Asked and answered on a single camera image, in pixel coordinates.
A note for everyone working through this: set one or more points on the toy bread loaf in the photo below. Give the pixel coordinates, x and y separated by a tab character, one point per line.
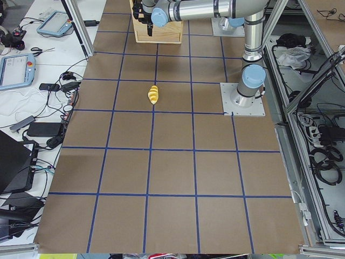
153	94

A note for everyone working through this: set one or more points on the black scissors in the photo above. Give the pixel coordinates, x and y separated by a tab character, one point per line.
36	51

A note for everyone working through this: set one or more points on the blue teach pendant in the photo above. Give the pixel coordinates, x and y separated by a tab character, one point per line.
17	71
57	25

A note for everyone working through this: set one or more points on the blue teach pendant near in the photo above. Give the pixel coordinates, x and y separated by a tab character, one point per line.
17	71

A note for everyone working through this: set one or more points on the aluminium frame post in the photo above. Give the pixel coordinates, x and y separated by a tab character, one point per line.
78	24

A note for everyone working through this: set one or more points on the white crumpled cloth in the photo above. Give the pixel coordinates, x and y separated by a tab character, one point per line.
296	57

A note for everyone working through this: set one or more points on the black power brick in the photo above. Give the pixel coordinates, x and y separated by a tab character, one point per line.
44	129

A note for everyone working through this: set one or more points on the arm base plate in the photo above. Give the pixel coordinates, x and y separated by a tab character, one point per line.
236	105
238	32

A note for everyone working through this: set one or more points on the wooden drawer cabinet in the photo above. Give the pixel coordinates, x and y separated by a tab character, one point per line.
170	34

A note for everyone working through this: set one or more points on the blue teach pendant far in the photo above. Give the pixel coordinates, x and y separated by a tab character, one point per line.
57	25

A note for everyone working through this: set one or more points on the black laptop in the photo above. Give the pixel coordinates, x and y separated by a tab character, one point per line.
17	161

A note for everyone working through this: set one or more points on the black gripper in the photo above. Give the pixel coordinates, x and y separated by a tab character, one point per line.
149	28

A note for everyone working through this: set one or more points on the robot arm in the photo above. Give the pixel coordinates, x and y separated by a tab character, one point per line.
228	23
160	13

